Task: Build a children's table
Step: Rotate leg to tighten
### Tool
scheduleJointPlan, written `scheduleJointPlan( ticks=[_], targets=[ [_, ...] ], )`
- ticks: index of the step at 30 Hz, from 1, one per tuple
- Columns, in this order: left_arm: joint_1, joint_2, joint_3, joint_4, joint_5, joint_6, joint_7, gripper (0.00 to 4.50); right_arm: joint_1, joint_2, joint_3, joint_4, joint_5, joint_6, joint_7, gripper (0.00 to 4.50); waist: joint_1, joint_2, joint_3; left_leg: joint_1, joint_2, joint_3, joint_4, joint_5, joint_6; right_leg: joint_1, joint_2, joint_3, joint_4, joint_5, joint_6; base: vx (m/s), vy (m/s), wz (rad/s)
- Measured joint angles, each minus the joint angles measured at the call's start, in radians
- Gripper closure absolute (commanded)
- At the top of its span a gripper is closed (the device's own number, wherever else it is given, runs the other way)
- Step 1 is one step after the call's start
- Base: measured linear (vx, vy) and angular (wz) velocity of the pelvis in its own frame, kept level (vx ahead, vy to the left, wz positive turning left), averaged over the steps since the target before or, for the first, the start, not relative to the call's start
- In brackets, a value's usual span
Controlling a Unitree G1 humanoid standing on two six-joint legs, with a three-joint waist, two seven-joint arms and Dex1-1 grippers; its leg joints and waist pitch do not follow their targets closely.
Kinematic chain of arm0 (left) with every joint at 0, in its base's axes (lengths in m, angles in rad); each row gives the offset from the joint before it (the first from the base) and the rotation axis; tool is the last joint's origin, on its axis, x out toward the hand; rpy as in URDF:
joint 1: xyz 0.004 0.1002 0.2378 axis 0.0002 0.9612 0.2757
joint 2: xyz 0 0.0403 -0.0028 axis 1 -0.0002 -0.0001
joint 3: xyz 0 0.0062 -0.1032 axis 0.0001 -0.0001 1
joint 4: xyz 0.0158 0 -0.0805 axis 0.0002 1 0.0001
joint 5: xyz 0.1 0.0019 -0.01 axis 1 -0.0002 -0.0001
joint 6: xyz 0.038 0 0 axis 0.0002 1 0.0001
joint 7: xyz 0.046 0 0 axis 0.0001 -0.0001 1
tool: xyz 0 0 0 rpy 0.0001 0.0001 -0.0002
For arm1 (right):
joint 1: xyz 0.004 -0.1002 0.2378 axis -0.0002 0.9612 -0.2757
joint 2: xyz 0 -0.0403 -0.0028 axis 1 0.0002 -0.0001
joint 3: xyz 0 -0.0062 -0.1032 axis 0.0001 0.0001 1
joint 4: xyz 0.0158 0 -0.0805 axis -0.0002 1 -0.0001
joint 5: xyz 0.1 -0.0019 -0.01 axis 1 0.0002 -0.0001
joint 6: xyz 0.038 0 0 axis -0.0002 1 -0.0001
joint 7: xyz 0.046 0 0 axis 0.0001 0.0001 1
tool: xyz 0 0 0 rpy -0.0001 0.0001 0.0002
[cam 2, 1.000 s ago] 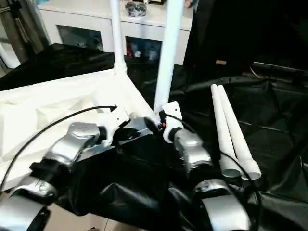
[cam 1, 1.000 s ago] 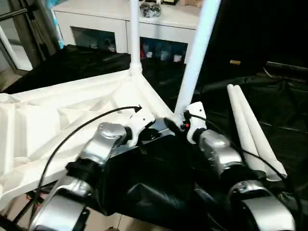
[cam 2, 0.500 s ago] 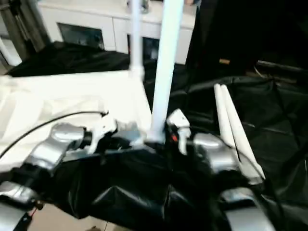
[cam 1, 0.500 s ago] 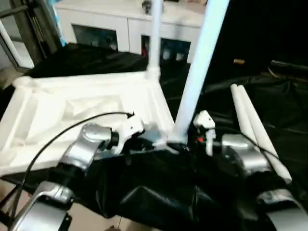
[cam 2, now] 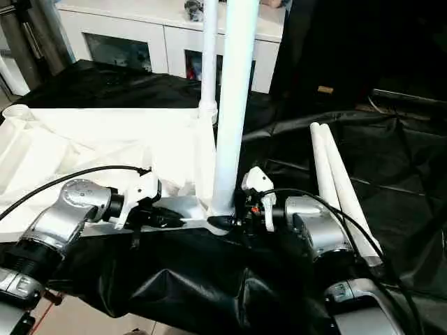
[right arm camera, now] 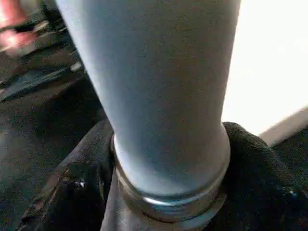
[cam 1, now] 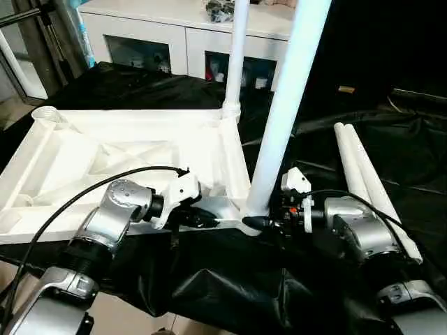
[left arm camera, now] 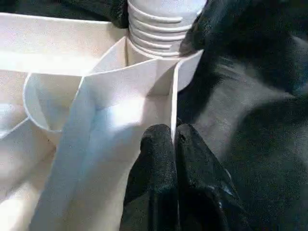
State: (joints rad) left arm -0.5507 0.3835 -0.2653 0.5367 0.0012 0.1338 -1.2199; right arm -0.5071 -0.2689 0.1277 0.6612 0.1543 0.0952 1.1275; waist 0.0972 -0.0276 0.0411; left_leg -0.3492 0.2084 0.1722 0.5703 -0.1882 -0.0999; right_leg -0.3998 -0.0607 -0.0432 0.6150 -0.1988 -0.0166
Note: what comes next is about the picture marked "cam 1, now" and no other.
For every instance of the white plastic table top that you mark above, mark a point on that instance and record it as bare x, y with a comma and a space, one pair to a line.
104, 139

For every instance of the white plastic table leg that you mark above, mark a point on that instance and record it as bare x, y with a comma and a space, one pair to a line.
370, 174
290, 87
347, 157
237, 52

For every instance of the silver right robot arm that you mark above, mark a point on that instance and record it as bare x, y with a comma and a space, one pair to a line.
366, 227

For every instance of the black plastic mat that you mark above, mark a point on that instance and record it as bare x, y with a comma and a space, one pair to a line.
244, 272

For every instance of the dark brown rounded object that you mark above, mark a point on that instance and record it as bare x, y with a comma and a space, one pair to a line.
161, 331

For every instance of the white jar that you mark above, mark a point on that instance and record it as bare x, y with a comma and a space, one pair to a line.
220, 76
260, 83

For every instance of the small yellow label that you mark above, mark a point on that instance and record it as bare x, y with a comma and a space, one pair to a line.
346, 89

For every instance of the red bottle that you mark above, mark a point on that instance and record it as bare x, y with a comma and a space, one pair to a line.
209, 71

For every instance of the black speaker cabinet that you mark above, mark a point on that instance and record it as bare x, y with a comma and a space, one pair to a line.
359, 42

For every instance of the white sideboard cabinet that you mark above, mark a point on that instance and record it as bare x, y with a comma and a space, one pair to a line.
157, 28

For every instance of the dark bag of small parts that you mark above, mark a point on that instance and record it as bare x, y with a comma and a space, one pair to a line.
220, 8

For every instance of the blue and white tube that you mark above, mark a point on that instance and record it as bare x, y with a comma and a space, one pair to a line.
82, 35

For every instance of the grey metal tripod stand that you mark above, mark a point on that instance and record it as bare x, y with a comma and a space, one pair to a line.
42, 45

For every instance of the white slanted pipe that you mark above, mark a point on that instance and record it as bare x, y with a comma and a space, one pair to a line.
17, 66

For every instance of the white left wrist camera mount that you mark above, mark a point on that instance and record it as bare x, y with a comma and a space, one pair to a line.
181, 190

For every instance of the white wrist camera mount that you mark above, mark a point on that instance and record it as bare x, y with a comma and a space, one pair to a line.
297, 179
181, 190

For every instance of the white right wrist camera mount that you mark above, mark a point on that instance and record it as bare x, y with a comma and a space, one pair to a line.
297, 179

